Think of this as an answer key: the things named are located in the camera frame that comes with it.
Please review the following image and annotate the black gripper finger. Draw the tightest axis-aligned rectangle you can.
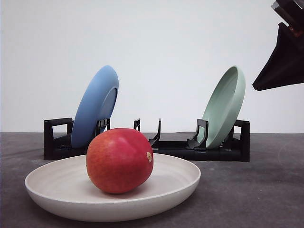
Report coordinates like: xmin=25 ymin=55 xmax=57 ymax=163
xmin=252 ymin=23 xmax=304 ymax=91

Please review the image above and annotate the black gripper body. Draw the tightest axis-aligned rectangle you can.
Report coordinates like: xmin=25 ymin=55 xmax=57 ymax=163
xmin=271 ymin=0 xmax=304 ymax=38

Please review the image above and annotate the red pomegranate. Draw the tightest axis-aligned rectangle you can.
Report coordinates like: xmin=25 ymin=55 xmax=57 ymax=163
xmin=86 ymin=128 xmax=154 ymax=193

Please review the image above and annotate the white plate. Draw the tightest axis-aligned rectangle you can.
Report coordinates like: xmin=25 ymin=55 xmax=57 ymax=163
xmin=25 ymin=155 xmax=201 ymax=222

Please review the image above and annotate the green plate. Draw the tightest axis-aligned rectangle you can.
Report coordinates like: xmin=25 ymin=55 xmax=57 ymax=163
xmin=198 ymin=66 xmax=246 ymax=149

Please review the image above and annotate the blue plate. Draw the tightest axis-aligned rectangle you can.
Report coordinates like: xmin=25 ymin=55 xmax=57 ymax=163
xmin=71 ymin=66 xmax=119 ymax=148

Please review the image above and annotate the black dish rack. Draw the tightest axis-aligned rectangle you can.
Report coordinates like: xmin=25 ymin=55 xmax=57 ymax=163
xmin=44 ymin=117 xmax=250 ymax=162

